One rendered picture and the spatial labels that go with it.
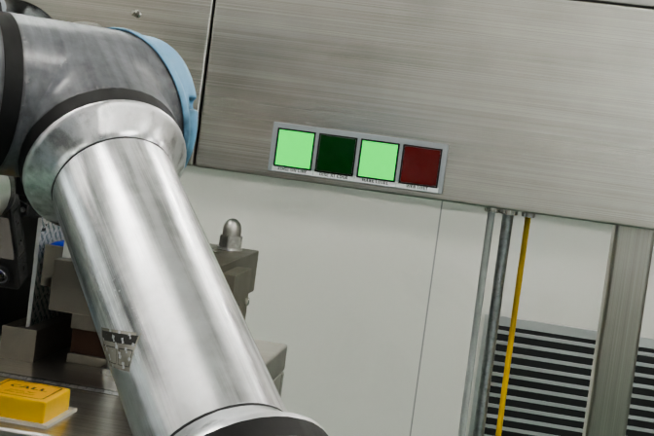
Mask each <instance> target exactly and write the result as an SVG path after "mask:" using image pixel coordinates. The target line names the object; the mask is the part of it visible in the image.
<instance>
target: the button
mask: <svg viewBox="0 0 654 436"><path fill-rule="evenodd" d="M69 398H70V389H68V388H64V387H58V386H52V385H46V384H40V383H36V382H30V381H19V380H13V379H6V380H4V381H0V417H4V418H15V419H21V420H26V421H32V422H38V423H46V422H47V421H49V420H51V419H53V418H55V417H57V416H58V415H60V414H62V413H64V412H65V411H67V410H68V407H69Z"/></svg>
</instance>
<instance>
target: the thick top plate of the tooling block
mask: <svg viewBox="0 0 654 436"><path fill-rule="evenodd" d="M209 244H210V246H211V248H212V251H213V253H214V255H215V257H216V259H217V261H218V264H219V266H220V268H221V270H222V272H223V273H224V272H226V271H228V270H231V269H233V268H236V267H245V268H251V269H252V271H251V278H250V286H249V293H251V292H252V291H254V285H255V277H256V271H257V263H258V255H259V251H258V250H251V249H245V248H242V251H228V250H222V249H218V248H217V246H218V245H219V244H212V243H209ZM49 309H50V310H56V311H62V312H68V313H75V314H81V315H86V316H91V313H90V310H89V307H88V304H87V301H86V298H85V295H84V292H83V290H82V287H81V284H80V281H79V278H78V276H77V273H76V270H75V268H74V265H73V262H72V259H71V258H64V257H61V258H57V259H54V270H53V278H52V286H51V295H50V302H49Z"/></svg>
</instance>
